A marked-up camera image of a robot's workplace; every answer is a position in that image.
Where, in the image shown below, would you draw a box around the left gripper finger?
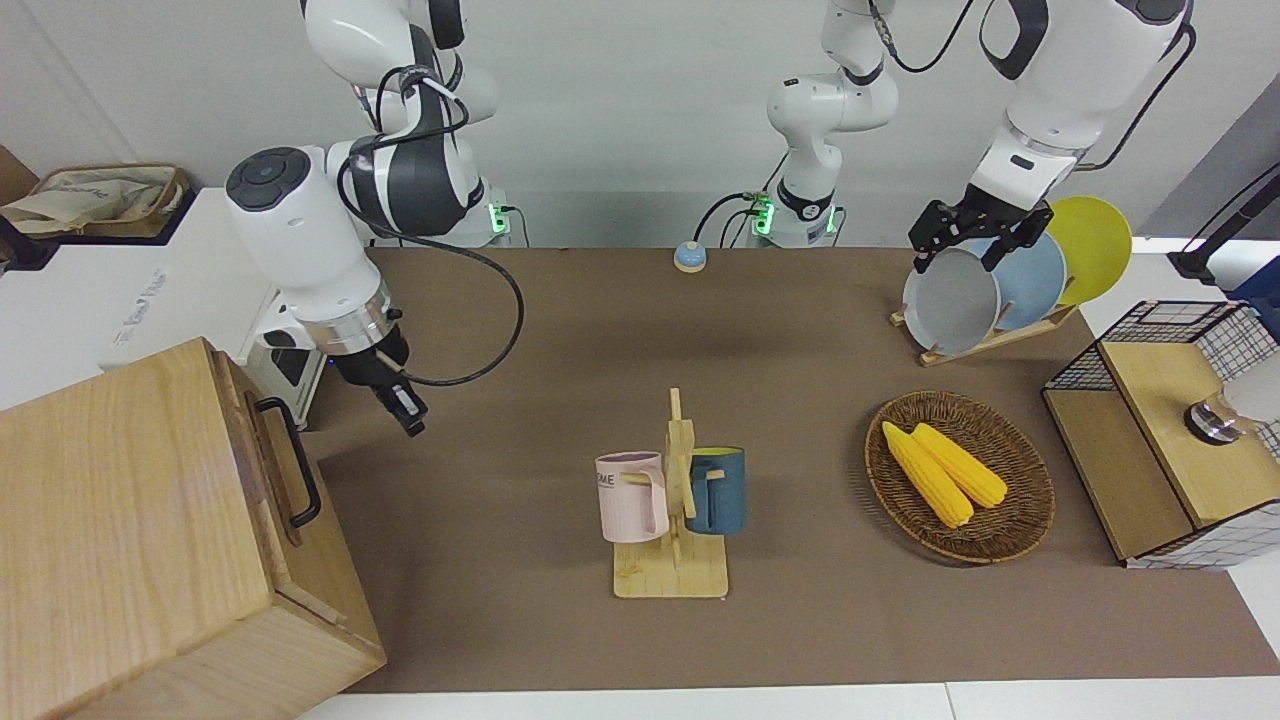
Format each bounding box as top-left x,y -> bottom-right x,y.
985,210 -> 1053,273
908,202 -> 959,274

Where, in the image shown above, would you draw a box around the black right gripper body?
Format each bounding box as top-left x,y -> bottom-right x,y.
335,325 -> 411,393

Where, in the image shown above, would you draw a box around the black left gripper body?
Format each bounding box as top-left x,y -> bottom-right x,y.
955,185 -> 1041,241

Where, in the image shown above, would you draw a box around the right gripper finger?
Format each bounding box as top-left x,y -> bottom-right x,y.
372,382 -> 411,437
385,372 -> 431,439

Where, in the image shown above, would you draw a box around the wooden drawer with black handle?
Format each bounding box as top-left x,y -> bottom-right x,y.
212,345 -> 388,691

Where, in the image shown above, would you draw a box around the wooden drawer cabinet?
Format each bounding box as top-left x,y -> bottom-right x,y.
0,337 -> 388,720

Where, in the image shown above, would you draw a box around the light blue plate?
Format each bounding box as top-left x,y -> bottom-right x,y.
985,232 -> 1069,333

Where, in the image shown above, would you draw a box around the grey plate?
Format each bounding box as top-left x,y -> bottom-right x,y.
903,247 -> 1002,358

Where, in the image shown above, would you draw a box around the yellow plate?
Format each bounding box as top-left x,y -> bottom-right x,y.
1045,196 -> 1133,307

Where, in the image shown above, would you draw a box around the wooden plate rack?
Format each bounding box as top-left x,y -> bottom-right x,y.
890,300 -> 1079,368

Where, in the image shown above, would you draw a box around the brown table mat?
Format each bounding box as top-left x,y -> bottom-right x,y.
300,247 -> 1280,694

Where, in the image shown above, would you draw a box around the pink mug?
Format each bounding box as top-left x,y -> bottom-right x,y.
595,452 -> 669,544

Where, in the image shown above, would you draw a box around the yellow corn cob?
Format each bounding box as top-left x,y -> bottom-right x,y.
912,423 -> 1009,509
882,421 -> 975,529

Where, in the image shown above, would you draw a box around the brown wicker basket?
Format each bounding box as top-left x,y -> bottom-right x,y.
865,390 -> 1057,567

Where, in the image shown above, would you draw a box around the white equipment box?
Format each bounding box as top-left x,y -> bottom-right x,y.
0,188 -> 283,411

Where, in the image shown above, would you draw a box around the wooden mug stand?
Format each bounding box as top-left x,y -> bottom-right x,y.
612,388 -> 731,601

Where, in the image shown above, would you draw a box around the beige tote bag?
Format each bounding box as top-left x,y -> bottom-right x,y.
0,163 -> 191,241

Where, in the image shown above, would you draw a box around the dark blue mug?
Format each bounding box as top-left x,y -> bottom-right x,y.
686,447 -> 747,536

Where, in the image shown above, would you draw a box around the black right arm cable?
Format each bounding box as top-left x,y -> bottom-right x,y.
335,65 -> 527,389

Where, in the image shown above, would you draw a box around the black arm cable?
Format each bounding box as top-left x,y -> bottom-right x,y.
335,65 -> 527,389
870,0 -> 1198,173

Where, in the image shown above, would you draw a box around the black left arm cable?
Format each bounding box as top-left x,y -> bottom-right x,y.
870,0 -> 1198,173

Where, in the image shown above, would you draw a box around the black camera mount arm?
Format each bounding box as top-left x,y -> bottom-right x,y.
1168,165 -> 1280,283

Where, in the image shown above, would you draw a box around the black base power cables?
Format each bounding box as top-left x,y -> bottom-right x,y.
694,150 -> 791,251

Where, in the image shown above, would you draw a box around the black wire grid shelf box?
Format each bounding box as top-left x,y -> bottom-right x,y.
1043,300 -> 1280,571

